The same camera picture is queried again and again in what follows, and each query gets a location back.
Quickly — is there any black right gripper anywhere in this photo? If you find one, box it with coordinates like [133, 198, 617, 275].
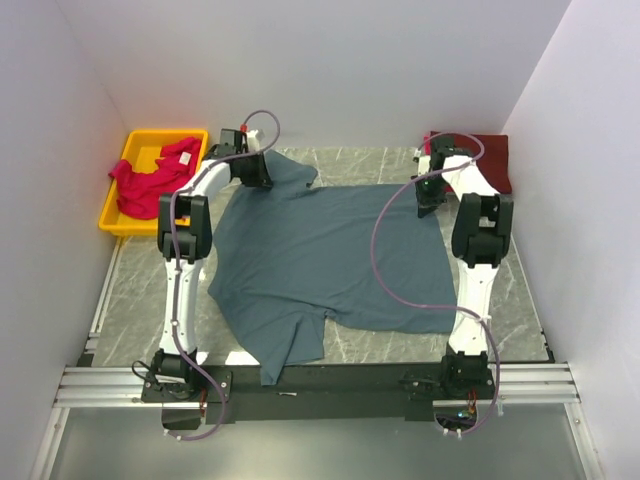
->
[410, 173, 448, 219]

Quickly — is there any blue-grey t shirt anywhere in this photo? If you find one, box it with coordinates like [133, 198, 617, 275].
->
[208, 152, 456, 386]

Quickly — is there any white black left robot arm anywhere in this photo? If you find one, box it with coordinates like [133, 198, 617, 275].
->
[138, 124, 273, 403]

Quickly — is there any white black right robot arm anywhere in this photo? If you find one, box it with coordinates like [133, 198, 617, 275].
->
[415, 133, 514, 399]

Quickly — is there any folded maroon t shirt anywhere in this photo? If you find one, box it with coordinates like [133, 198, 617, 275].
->
[424, 130, 512, 194]

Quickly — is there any yellow plastic bin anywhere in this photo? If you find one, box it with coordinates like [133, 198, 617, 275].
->
[98, 128, 210, 237]

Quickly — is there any crumpled red t shirt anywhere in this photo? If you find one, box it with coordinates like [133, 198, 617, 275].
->
[108, 135, 203, 221]

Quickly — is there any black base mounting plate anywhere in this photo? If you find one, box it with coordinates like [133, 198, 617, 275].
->
[141, 363, 495, 424]

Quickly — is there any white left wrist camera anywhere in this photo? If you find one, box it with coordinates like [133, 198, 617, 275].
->
[240, 124, 264, 153]

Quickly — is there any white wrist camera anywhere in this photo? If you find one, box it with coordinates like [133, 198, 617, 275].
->
[240, 124, 264, 153]
[412, 150, 431, 184]

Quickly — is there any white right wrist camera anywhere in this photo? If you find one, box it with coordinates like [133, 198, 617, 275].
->
[412, 150, 431, 184]

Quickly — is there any aluminium extrusion rail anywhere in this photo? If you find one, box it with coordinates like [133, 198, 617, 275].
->
[29, 363, 605, 479]

